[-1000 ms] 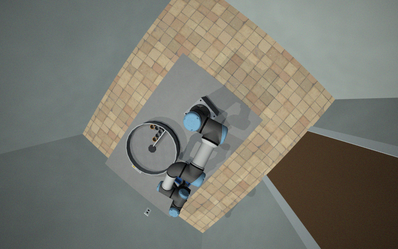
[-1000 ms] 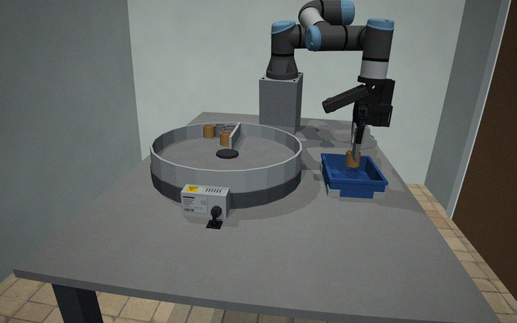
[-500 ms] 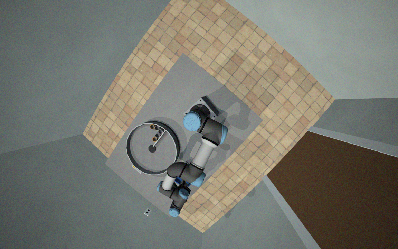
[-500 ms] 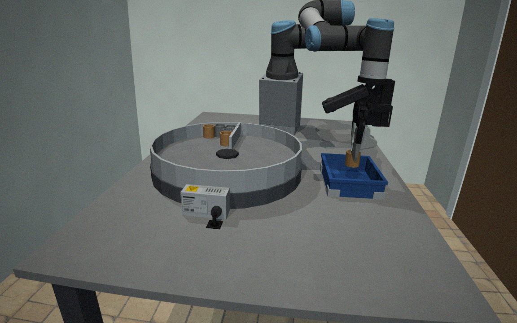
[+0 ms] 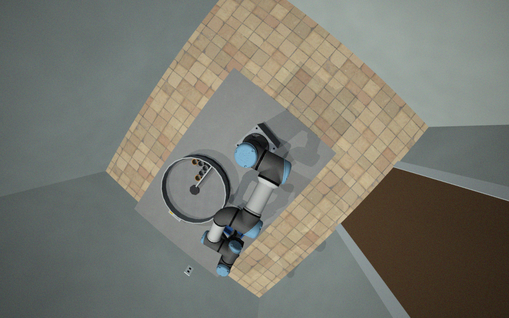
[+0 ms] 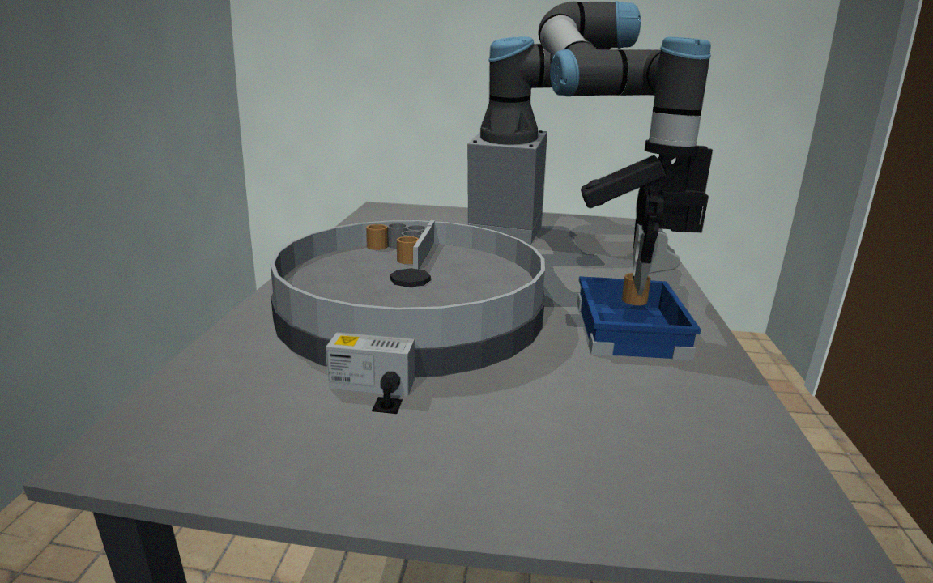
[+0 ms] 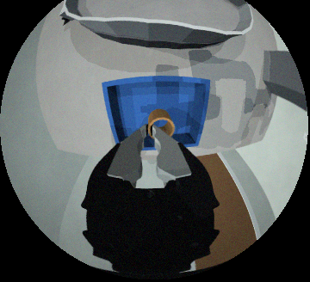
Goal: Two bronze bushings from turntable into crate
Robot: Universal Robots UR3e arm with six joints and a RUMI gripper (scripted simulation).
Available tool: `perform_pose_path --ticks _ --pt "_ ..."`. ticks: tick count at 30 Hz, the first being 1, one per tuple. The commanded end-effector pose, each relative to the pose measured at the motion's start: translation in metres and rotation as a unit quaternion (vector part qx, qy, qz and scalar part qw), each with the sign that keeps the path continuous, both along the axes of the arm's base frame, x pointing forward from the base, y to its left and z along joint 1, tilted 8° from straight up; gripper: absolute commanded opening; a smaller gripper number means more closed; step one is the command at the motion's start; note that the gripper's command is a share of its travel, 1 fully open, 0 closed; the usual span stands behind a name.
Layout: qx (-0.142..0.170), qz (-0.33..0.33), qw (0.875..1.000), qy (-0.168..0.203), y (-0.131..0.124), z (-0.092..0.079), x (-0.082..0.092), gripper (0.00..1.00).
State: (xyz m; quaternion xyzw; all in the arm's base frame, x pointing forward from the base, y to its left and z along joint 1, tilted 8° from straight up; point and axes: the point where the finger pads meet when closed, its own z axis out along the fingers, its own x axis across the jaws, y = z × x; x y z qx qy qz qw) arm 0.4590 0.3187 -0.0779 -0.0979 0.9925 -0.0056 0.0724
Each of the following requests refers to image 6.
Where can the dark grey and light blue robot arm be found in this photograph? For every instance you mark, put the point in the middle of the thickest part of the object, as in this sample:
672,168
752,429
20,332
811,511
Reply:
675,75

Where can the bronze bushing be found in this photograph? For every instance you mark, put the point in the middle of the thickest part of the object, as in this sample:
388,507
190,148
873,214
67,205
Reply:
630,295
405,249
377,238

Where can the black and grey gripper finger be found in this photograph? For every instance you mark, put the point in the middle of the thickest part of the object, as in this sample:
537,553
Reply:
653,251
637,235

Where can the blue plastic crate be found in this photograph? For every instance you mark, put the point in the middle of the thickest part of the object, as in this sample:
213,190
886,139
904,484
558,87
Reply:
636,330

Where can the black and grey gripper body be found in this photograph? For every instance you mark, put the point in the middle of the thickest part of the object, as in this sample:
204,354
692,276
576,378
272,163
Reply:
683,186

